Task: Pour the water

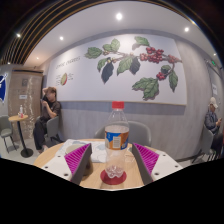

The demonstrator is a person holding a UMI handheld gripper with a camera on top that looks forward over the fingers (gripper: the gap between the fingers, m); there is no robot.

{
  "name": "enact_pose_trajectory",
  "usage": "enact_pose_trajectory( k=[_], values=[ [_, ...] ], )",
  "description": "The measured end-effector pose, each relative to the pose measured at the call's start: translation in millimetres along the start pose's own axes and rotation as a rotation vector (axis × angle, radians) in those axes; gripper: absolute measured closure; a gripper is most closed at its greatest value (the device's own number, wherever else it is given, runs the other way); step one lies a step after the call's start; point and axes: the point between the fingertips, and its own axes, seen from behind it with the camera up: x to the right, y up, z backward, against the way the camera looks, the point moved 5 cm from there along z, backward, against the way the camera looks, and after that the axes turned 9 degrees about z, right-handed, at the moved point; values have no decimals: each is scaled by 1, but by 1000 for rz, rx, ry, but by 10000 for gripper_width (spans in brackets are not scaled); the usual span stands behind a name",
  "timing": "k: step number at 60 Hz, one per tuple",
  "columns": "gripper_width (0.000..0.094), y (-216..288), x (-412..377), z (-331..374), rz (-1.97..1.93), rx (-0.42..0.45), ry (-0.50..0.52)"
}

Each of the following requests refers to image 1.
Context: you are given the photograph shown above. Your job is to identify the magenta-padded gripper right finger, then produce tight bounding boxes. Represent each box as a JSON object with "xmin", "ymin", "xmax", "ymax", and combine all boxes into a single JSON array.
[{"xmin": 131, "ymin": 142, "xmax": 184, "ymax": 186}]

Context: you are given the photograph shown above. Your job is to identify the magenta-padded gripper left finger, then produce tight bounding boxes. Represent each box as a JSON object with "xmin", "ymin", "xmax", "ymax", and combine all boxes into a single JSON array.
[{"xmin": 41, "ymin": 142, "xmax": 94, "ymax": 186}]

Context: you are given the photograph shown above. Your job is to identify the clear red-capped water bottle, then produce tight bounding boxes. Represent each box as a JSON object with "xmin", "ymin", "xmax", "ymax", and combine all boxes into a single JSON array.
[{"xmin": 104, "ymin": 100, "xmax": 130, "ymax": 179}]

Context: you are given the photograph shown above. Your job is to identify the grey shell chair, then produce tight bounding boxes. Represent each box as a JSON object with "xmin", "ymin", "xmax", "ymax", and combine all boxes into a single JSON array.
[
  {"xmin": 0, "ymin": 114, "xmax": 18, "ymax": 154},
  {"xmin": 44, "ymin": 115, "xmax": 64, "ymax": 146},
  {"xmin": 196, "ymin": 125, "xmax": 218, "ymax": 159},
  {"xmin": 94, "ymin": 120, "xmax": 153, "ymax": 148}
]

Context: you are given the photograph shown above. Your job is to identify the flat round red coaster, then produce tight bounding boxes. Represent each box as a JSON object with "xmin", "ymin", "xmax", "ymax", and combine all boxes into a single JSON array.
[{"xmin": 99, "ymin": 169, "xmax": 128, "ymax": 186}]

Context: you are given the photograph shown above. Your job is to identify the person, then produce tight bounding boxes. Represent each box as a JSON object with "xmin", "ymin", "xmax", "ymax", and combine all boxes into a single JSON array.
[
  {"xmin": 203, "ymin": 96, "xmax": 224, "ymax": 151},
  {"xmin": 32, "ymin": 86, "xmax": 63, "ymax": 153}
]

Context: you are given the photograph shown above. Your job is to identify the small round side table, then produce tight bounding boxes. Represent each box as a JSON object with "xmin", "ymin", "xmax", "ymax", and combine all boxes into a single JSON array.
[{"xmin": 8, "ymin": 114, "xmax": 34, "ymax": 159}]

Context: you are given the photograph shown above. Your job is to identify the brown wooden door panel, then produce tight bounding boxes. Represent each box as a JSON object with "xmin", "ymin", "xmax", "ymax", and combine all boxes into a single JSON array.
[{"xmin": 8, "ymin": 69, "xmax": 44, "ymax": 141}]

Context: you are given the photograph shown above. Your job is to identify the round ceiling lights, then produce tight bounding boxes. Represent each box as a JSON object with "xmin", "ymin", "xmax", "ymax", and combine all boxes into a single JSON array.
[{"xmin": 15, "ymin": 12, "xmax": 190, "ymax": 42}]

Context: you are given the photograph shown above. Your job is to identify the coffee plant wall mural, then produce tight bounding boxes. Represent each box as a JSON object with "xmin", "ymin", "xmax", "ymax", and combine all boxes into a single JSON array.
[{"xmin": 46, "ymin": 33, "xmax": 188, "ymax": 106}]

